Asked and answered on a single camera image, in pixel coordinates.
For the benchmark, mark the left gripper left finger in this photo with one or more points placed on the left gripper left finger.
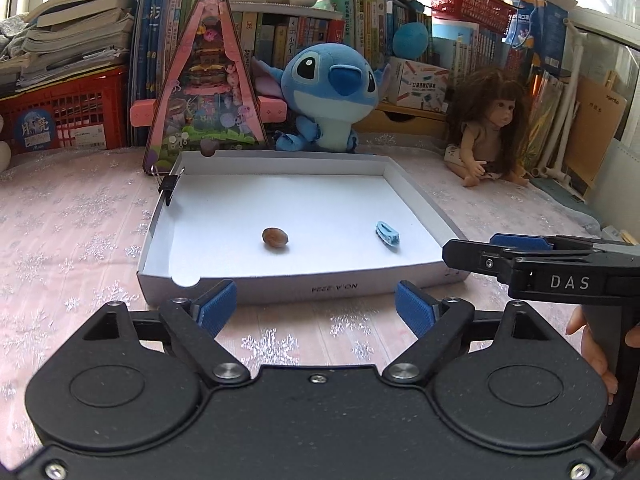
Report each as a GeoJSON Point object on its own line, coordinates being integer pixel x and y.
{"type": "Point", "coordinates": [192, 326]}

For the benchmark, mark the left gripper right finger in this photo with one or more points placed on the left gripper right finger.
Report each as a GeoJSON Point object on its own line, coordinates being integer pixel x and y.
{"type": "Point", "coordinates": [439, 327]}

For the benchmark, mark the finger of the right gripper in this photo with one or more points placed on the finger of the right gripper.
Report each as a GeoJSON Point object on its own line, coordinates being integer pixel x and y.
{"type": "Point", "coordinates": [524, 243]}
{"type": "Point", "coordinates": [479, 258]}

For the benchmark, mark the right human hand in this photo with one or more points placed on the right human hand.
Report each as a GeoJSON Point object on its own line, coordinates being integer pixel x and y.
{"type": "Point", "coordinates": [592, 352]}

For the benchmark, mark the light blue clip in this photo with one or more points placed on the light blue clip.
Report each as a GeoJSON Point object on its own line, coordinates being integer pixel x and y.
{"type": "Point", "coordinates": [389, 236]}

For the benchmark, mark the brown walnut in tray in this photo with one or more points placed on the brown walnut in tray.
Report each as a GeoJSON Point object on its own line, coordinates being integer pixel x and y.
{"type": "Point", "coordinates": [275, 238]}

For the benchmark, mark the white cardboard box tray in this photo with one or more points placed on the white cardboard box tray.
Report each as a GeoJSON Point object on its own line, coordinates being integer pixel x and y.
{"type": "Point", "coordinates": [328, 204]}

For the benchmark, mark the brown haired doll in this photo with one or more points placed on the brown haired doll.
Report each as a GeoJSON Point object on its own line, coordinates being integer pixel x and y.
{"type": "Point", "coordinates": [487, 119]}

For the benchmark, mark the black binder clip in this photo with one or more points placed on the black binder clip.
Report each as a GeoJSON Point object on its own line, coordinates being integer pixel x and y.
{"type": "Point", "coordinates": [167, 182]}

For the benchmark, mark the wooden drawer organizer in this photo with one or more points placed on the wooden drawer organizer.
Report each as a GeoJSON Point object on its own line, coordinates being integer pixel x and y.
{"type": "Point", "coordinates": [390, 118]}

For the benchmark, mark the blue Stitch plush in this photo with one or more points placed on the blue Stitch plush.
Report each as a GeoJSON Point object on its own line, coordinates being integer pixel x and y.
{"type": "Point", "coordinates": [329, 88]}

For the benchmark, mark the pink triangular miniature house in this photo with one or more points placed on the pink triangular miniature house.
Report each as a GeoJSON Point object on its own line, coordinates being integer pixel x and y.
{"type": "Point", "coordinates": [207, 99]}

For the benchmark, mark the red plastic crate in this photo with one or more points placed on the red plastic crate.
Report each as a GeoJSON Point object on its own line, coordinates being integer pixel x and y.
{"type": "Point", "coordinates": [86, 111]}

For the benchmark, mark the red plastic basket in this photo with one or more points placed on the red plastic basket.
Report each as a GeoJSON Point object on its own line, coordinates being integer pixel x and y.
{"type": "Point", "coordinates": [494, 15]}

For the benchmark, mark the stack of papers and books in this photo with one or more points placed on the stack of papers and books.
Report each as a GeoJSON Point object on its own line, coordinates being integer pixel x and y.
{"type": "Point", "coordinates": [64, 38]}

